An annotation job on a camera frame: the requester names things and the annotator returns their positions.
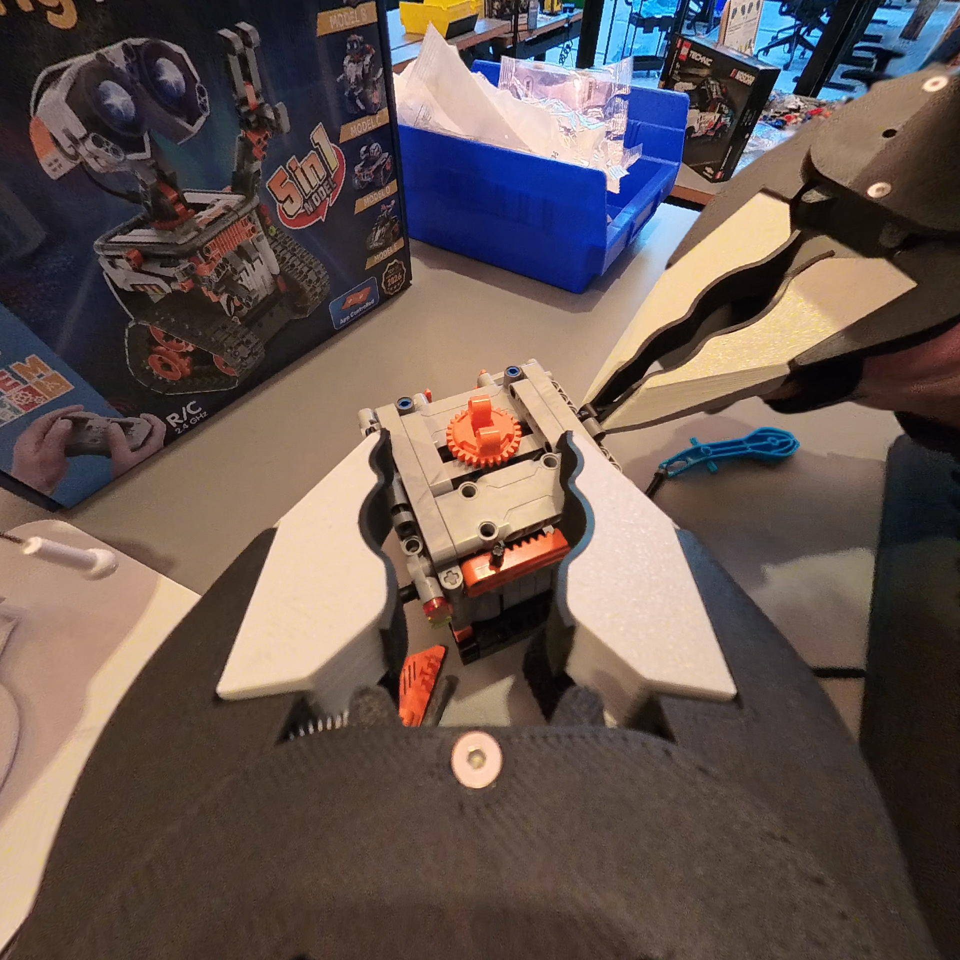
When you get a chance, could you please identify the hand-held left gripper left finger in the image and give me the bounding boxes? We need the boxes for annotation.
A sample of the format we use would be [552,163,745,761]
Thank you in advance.
[216,433,412,714]

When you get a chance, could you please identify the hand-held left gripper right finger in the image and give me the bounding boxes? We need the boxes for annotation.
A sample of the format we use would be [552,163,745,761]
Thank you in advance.
[555,433,740,727]

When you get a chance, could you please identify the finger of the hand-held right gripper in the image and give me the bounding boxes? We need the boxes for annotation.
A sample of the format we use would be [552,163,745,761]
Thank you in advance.
[600,251,920,435]
[583,191,802,414]

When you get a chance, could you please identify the blue plastic toy wrench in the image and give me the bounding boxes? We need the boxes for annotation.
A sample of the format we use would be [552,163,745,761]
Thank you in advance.
[660,427,800,481]

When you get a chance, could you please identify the grey orange toy block model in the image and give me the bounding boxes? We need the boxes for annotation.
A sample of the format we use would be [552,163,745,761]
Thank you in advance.
[358,360,624,665]

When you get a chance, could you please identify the person's right hand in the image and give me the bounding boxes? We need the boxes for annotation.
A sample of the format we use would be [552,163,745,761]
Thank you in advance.
[858,321,960,425]

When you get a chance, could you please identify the wood-edged side table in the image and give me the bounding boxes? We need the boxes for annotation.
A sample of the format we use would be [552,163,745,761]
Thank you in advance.
[663,97,841,211]

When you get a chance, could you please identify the clear bags of toy parts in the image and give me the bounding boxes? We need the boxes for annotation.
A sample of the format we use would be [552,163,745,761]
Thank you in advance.
[750,88,852,155]

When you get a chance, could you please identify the orange toy panel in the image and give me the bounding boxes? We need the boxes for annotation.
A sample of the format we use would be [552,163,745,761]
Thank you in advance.
[397,645,449,727]

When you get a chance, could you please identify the black box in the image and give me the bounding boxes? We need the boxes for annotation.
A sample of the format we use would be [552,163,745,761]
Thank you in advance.
[658,33,781,183]

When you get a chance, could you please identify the black office chair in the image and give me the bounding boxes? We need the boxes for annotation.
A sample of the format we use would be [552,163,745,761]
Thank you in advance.
[757,0,834,61]

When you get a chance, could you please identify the blue storage bin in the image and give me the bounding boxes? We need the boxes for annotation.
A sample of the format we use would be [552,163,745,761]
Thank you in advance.
[396,60,691,295]

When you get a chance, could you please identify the white stand with flat base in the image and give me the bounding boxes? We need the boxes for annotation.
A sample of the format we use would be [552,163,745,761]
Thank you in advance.
[0,519,204,939]

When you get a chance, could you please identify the clear plastic bags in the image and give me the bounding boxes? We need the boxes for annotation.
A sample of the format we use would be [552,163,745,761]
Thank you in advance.
[393,22,642,196]

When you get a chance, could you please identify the dark perforated pad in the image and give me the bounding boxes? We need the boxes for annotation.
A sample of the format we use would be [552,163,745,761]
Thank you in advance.
[862,435,960,960]

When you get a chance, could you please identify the clear plastic holder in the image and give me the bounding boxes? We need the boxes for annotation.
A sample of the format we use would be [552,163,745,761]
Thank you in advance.
[0,596,27,796]

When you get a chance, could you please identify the yellow storage bin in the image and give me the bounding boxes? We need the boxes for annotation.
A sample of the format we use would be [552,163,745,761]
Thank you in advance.
[399,0,481,40]

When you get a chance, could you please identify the dark printed toy kit box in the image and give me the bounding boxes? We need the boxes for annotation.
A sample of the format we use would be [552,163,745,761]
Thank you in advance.
[0,0,414,511]

